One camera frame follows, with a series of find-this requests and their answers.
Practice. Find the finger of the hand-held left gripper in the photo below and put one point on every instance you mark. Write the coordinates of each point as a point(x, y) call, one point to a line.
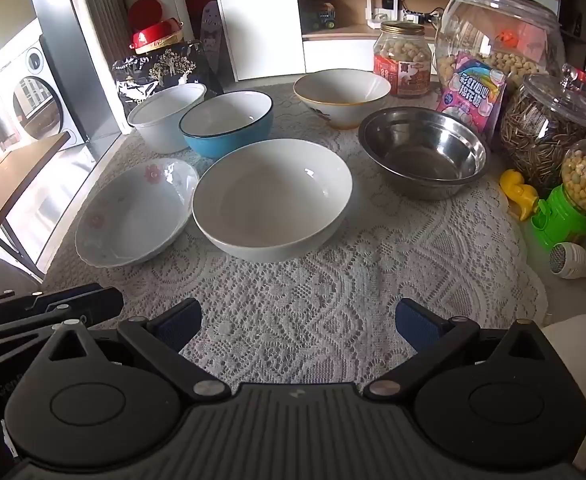
point(18, 335)
point(73, 302)

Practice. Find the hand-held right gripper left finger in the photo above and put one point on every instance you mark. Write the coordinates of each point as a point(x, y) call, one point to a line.
point(179, 322)

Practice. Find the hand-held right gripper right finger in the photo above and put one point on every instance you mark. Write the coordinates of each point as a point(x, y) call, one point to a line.
point(418, 322)

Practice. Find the large white ceramic bowl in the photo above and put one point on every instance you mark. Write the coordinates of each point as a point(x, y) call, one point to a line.
point(273, 200)

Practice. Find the stainless steel bowl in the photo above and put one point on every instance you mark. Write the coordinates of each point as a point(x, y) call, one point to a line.
point(423, 150)

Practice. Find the blue enamel bowl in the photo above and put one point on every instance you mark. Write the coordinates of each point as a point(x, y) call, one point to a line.
point(223, 120)

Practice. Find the white plastic bowl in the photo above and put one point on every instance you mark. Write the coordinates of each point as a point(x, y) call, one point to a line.
point(165, 110)

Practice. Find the white bowl with yellow rim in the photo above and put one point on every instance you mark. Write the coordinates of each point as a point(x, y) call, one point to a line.
point(343, 92)

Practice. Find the white lace tablecloth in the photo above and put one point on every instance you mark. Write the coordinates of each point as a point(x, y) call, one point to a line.
point(353, 285)

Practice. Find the white floral plate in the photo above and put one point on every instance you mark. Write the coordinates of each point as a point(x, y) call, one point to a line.
point(133, 215)

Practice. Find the wooden table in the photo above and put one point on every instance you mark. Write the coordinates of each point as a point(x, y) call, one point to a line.
point(8, 185)

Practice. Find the yellow duck toy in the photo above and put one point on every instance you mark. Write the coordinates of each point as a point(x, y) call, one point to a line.
point(515, 190)

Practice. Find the white microphone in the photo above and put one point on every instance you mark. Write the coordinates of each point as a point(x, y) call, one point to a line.
point(578, 260)

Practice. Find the green gumball machine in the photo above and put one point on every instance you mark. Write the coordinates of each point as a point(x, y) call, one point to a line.
point(568, 210)

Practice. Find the white washing machine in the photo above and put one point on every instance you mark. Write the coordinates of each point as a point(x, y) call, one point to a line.
point(43, 95)

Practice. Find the glass jar of sunflower seeds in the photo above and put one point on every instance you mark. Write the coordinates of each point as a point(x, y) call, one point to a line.
point(543, 130)

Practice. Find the pink marshmallow bag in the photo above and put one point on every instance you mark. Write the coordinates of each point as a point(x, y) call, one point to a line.
point(470, 95)

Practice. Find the black snack bag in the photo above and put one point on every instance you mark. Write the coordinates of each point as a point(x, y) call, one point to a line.
point(153, 72)

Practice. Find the peanut jar with red label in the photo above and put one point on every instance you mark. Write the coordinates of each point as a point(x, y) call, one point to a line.
point(403, 60)

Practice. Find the red trash can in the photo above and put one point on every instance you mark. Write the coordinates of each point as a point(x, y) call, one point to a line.
point(153, 30)

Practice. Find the grey skateboard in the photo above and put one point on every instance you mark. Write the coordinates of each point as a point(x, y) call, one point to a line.
point(212, 35)

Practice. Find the large round glass jar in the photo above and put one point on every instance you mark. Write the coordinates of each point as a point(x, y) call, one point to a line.
point(503, 25)

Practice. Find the white cabinet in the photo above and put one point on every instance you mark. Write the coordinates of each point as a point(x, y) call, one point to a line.
point(263, 20)

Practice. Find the green toy tractor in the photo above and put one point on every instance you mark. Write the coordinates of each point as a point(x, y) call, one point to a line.
point(322, 15)

